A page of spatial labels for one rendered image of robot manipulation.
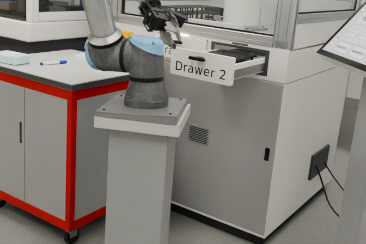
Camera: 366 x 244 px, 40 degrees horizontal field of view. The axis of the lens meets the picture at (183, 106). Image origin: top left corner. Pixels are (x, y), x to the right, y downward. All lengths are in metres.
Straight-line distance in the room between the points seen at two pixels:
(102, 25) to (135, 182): 0.53
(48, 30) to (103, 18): 1.25
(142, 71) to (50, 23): 1.30
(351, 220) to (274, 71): 0.68
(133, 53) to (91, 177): 0.81
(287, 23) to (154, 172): 0.87
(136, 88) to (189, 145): 0.88
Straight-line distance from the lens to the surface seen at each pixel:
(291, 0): 2.14
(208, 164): 2.45
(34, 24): 2.80
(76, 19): 3.00
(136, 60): 1.65
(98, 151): 2.28
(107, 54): 1.69
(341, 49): 1.94
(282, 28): 2.16
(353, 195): 2.02
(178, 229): 2.55
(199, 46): 2.34
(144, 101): 1.65
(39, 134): 2.28
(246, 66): 2.06
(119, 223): 1.80
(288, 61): 2.16
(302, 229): 2.72
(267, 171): 2.30
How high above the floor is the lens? 1.23
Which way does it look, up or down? 15 degrees down
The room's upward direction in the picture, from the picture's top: 5 degrees clockwise
